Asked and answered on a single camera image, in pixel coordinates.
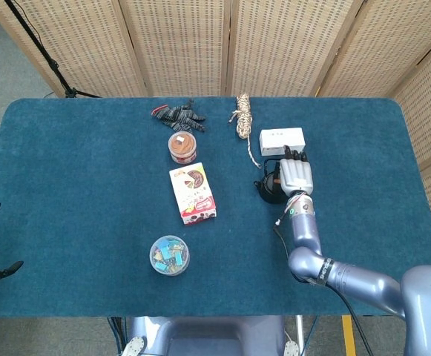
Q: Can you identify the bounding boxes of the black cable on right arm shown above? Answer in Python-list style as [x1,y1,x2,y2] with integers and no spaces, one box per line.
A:
[273,224,374,356]

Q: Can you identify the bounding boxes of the black round object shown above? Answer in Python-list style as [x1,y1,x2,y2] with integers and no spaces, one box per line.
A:
[252,158,291,205]

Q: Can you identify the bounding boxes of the dark striped knit glove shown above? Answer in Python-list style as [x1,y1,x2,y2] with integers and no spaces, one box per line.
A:
[151,99,207,134]

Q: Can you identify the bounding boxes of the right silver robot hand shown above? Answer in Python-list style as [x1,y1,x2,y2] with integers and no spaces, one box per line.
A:
[278,145,315,197]

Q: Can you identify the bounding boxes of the blue-grey robot torso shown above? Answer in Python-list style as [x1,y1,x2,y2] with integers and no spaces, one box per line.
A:
[120,316,302,356]

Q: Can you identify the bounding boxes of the white and red snack box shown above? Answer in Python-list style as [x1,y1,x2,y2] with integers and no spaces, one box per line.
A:
[168,162,218,226]

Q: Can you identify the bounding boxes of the white cardboard box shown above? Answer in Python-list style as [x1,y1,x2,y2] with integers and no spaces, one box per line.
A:
[258,127,307,157]

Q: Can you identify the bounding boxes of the clear tub of binder clips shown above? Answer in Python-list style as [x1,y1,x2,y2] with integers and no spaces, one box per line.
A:
[148,234,191,277]

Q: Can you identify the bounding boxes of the woven rattan folding screen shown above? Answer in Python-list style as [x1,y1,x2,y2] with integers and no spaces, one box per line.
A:
[0,0,431,268]

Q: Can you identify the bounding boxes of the small plastic jar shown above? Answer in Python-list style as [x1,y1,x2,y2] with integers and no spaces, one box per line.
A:
[167,131,198,165]

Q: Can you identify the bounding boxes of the beige braided rope bundle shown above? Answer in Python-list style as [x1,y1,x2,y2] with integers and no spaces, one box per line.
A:
[228,93,263,170]

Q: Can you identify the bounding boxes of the black tripod stand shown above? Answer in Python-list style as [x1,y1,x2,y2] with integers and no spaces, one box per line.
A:
[4,0,102,99]

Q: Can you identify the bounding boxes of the blue carpet table cover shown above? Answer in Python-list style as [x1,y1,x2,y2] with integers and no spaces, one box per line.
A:
[0,96,431,320]

